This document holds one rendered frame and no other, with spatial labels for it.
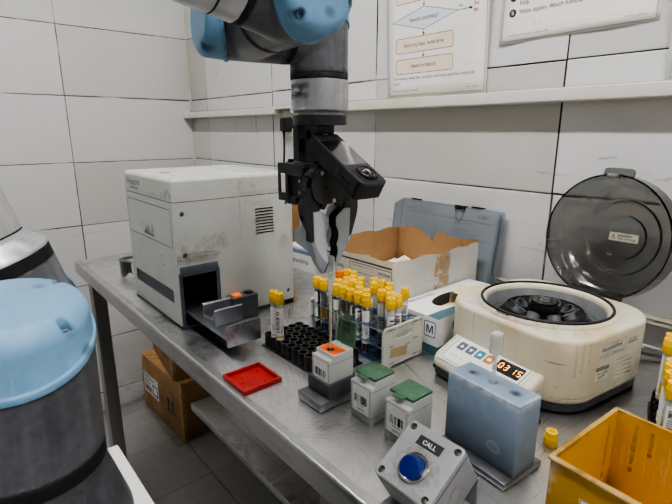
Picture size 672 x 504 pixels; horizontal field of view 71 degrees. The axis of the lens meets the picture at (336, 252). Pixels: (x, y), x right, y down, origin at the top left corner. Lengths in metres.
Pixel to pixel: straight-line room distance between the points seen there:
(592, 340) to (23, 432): 0.65
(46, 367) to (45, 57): 1.89
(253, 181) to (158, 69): 1.40
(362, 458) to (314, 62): 0.48
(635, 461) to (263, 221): 0.76
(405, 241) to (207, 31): 0.81
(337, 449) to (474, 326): 0.30
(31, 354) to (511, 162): 0.96
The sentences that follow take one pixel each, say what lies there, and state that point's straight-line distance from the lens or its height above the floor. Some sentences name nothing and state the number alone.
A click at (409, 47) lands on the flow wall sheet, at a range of 1.30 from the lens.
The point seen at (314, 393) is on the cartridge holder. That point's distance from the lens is 0.72.
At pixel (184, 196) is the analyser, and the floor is 1.14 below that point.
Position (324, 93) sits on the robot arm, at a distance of 0.62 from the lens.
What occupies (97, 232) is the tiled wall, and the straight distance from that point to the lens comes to 2.28.
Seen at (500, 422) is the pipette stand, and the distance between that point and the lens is 0.59.
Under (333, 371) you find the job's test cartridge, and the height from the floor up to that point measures 0.93.
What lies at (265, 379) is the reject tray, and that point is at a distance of 0.79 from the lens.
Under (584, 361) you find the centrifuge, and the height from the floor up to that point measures 0.96.
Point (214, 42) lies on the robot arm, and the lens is 0.57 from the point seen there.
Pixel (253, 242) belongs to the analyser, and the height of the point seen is 1.03.
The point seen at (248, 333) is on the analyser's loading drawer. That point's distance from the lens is 0.87.
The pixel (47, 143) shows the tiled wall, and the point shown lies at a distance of 2.21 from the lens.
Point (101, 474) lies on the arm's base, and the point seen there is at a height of 0.98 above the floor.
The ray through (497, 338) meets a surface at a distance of 0.57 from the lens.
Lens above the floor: 1.26
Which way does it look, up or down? 14 degrees down
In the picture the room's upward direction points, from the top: straight up
